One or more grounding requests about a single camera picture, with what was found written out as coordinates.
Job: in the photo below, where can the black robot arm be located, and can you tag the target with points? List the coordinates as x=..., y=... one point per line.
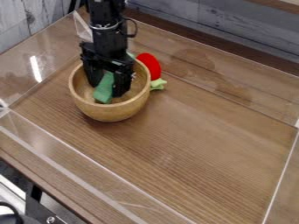
x=105, y=13

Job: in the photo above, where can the clear acrylic corner bracket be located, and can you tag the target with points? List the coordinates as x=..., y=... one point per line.
x=81, y=28

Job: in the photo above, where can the green rectangular block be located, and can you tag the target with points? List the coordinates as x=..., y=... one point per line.
x=102, y=93

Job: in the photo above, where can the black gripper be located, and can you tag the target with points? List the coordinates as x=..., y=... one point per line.
x=108, y=46

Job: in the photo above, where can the brown wooden bowl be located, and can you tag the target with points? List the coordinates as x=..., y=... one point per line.
x=122, y=107

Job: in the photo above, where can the black metal table frame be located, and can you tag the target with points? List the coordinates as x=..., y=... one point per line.
x=36, y=210

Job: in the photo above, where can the red plush strawberry toy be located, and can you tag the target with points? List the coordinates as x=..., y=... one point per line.
x=153, y=67

